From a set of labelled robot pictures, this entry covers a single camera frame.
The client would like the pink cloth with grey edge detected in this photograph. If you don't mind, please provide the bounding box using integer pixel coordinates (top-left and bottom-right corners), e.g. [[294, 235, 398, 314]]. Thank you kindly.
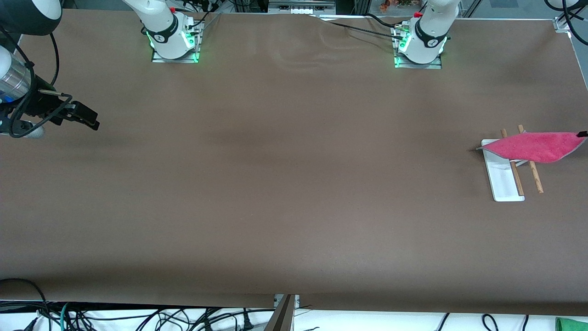
[[475, 131, 588, 164]]

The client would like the green cloth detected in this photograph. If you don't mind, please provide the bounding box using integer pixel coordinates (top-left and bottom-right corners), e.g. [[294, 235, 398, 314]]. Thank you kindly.
[[555, 317, 588, 331]]

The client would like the orange background object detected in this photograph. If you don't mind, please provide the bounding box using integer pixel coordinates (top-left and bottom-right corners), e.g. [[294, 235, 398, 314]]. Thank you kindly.
[[379, 0, 415, 12]]

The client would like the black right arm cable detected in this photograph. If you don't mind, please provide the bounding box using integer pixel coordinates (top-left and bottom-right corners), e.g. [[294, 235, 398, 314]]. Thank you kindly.
[[0, 25, 73, 138]]

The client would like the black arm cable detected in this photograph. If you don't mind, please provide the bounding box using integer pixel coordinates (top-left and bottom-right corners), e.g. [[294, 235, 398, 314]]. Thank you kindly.
[[560, 0, 588, 46], [0, 25, 73, 138]]

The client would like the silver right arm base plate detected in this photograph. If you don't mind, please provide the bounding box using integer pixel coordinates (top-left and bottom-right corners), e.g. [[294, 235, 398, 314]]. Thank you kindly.
[[152, 50, 201, 64]]

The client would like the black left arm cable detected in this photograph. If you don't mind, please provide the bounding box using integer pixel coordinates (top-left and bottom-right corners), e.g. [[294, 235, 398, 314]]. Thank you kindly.
[[560, 0, 588, 46]]

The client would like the black right base cable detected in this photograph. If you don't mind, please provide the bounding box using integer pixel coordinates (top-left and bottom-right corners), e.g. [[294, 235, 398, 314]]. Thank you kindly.
[[181, 0, 222, 33]]

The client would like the black looped floor cable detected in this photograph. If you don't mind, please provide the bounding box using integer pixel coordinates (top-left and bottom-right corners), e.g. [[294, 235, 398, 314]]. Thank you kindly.
[[0, 278, 52, 331]]

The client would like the short black base cable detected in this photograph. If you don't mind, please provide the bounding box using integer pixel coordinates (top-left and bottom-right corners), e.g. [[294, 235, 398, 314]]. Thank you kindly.
[[365, 13, 398, 29]]

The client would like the long black base cable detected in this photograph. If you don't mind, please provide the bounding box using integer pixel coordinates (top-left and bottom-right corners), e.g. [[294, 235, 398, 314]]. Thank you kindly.
[[317, 17, 405, 41]]

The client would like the silver table edge bracket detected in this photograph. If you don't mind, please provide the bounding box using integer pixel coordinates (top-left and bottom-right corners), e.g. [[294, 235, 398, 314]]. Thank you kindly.
[[274, 294, 300, 310]]

